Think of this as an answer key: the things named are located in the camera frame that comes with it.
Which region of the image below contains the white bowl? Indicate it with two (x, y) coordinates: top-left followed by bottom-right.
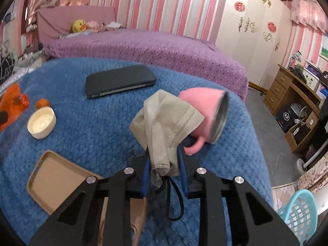
(27, 107), (57, 139)

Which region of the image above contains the pink window curtain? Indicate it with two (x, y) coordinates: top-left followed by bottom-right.
(291, 0), (328, 34)

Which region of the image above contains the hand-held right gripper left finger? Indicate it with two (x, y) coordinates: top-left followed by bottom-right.
(28, 146), (150, 246)

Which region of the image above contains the pink mug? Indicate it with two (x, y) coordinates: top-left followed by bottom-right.
(178, 87), (230, 156)

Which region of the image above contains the brown rectangular tray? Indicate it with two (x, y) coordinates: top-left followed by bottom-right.
(27, 151), (148, 246)

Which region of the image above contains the white storage box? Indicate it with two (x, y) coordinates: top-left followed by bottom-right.
(305, 61), (321, 92)

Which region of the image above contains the yellow duck plush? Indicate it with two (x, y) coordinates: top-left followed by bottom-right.
(71, 19), (87, 33)

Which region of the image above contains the brown cardboard box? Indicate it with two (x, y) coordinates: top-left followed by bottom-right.
(285, 122), (319, 152)

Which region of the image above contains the black patterned cloth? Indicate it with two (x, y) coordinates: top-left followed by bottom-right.
(0, 55), (16, 85)

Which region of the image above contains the black wallet phone case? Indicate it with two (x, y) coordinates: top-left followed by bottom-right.
(85, 65), (157, 99)

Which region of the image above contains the black printed box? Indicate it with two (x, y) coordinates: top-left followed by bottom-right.
(275, 104), (299, 134)

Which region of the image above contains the teal plastic basket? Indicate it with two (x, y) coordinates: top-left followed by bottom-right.
(276, 189), (318, 246)

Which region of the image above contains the white wardrobe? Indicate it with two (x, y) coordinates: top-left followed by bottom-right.
(215, 0), (293, 90)

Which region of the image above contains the pink covered sofa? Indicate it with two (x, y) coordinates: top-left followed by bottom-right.
(36, 6), (116, 47)

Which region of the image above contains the purple bed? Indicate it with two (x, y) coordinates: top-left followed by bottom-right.
(43, 29), (249, 103)

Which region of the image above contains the white tubular stand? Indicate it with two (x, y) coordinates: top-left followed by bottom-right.
(296, 150), (328, 176)

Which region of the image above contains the wooden desk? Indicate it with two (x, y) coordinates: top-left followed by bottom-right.
(264, 64), (326, 154)

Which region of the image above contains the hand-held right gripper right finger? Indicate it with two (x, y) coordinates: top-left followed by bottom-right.
(178, 149), (300, 246)

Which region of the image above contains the beige face mask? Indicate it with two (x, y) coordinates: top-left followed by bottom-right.
(129, 90), (205, 221)

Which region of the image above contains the wall poster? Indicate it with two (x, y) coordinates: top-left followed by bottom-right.
(319, 34), (328, 62)

